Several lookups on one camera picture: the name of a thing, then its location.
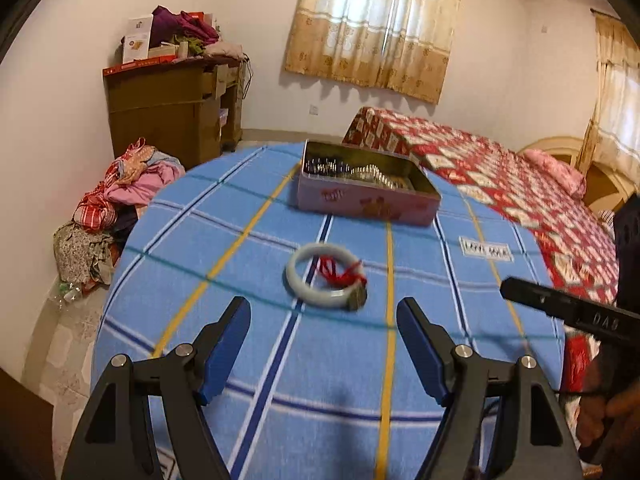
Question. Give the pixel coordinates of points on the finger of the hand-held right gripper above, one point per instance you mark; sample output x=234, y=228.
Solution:
x=560, y=305

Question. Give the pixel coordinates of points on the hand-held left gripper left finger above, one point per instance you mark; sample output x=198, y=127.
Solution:
x=225, y=355

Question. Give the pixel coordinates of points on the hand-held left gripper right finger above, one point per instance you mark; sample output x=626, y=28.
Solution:
x=422, y=355

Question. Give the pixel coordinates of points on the pink tin box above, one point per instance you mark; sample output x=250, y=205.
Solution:
x=365, y=205

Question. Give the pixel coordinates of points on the person's right hand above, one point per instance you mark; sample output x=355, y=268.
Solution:
x=592, y=425

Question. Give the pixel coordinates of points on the blue plaid blanket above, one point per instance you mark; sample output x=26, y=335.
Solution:
x=310, y=410

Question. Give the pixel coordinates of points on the pink pillow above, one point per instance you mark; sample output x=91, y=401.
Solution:
x=555, y=172

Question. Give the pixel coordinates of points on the wooden headboard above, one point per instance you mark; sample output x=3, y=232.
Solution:
x=555, y=144

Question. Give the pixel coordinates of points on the beige floral curtain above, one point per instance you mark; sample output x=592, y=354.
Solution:
x=370, y=25
x=615, y=100

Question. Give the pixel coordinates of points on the clear plastic bottle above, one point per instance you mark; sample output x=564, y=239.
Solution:
x=65, y=294

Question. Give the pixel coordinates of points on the pile of clothes on floor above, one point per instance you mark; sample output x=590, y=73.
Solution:
x=125, y=195

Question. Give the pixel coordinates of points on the brown wooden cabinet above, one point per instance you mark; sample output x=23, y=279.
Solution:
x=155, y=120

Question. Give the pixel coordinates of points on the flat red box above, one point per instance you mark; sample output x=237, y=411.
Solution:
x=130, y=67

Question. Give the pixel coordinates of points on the small cardboard box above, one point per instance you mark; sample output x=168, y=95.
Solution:
x=162, y=51

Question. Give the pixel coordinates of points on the white upright box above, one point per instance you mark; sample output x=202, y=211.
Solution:
x=137, y=40

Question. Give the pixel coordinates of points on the pile of clothes on cabinet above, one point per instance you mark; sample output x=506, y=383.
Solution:
x=185, y=27

